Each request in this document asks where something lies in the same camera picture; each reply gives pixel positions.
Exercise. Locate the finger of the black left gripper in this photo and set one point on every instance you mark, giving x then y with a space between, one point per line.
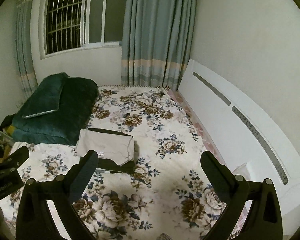
15 160

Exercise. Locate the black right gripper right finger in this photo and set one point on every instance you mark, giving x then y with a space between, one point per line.
219 176

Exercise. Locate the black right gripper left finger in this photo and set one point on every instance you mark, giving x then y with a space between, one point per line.
79 175

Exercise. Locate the beige long sleeve shirt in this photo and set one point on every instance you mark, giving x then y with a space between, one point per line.
87 141

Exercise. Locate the black folded clothes stack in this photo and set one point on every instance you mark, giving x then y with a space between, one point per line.
115 164

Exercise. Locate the white folded cloth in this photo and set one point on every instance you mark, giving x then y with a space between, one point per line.
242 170

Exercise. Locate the pink mattress pad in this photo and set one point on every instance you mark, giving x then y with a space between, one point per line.
199 127

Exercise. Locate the white bed headboard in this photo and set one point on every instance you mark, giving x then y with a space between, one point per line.
243 133

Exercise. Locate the floral bed sheet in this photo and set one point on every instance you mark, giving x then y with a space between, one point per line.
167 195

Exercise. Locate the dark green folded quilt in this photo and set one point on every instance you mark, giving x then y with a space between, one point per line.
63 126

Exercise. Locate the dark green pillow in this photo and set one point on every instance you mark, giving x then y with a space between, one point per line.
46 98

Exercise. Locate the left grey-blue curtain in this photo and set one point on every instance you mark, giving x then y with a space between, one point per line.
25 65

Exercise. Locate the grey-blue curtain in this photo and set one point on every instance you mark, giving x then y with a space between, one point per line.
156 43
25 65

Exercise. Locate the window with metal bars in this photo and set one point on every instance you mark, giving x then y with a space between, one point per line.
82 24

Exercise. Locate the right grey-blue curtain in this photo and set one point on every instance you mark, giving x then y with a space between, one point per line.
156 43

